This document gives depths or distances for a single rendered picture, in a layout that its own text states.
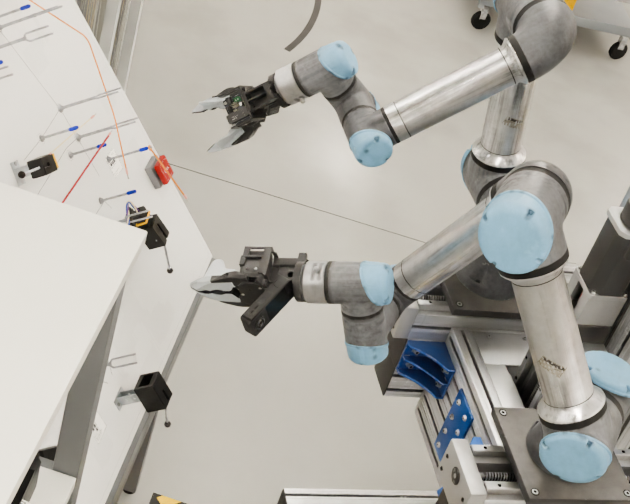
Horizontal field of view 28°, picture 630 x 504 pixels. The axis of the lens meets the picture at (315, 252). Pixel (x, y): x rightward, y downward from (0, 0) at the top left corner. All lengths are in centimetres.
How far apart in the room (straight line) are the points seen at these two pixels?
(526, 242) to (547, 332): 18
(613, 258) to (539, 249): 48
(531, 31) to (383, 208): 258
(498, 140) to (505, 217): 71
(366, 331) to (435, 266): 17
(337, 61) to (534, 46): 37
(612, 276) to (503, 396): 37
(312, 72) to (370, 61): 341
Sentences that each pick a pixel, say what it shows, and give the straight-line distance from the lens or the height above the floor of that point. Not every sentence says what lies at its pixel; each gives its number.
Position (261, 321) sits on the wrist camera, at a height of 133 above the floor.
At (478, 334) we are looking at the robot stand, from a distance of 273.
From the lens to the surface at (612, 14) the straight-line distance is 675.
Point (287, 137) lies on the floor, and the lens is 511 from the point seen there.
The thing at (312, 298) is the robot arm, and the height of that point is 137.
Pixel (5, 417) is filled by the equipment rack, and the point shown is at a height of 185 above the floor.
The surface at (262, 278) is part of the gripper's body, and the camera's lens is 220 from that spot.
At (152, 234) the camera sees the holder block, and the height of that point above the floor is 113.
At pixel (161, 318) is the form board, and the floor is 92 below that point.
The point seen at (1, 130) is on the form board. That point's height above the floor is 137.
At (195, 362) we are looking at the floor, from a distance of 399.
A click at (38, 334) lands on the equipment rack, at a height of 185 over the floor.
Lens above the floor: 274
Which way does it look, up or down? 37 degrees down
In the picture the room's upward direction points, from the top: 19 degrees clockwise
